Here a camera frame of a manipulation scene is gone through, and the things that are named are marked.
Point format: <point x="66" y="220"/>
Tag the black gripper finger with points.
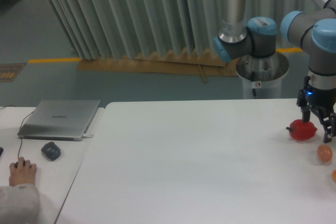
<point x="305" y="110"/>
<point x="328" y="123"/>

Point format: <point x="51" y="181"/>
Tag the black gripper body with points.
<point x="321" y="101"/>

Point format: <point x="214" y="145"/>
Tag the red bell pepper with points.
<point x="301" y="131"/>

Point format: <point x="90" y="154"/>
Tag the black computer mouse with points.
<point x="20" y="162"/>

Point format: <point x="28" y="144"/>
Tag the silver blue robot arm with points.
<point x="313" y="33"/>

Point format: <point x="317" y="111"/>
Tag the white sleeved forearm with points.
<point x="19" y="204"/>

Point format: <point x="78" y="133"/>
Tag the person's hand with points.
<point x="22" y="175"/>

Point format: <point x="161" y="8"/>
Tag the brown egg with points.
<point x="324" y="153"/>

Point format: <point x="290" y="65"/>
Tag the orange fruit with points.
<point x="333" y="175"/>

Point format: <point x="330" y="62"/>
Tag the brown cardboard sheet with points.
<point x="203" y="65"/>

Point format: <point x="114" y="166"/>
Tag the pale green curtain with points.
<point x="104" y="28"/>

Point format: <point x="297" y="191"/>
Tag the silver closed laptop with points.
<point x="64" y="120"/>

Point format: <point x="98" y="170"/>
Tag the dark grey earbuds case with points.
<point x="51" y="151"/>

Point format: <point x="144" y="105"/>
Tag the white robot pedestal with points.
<point x="262" y="77"/>

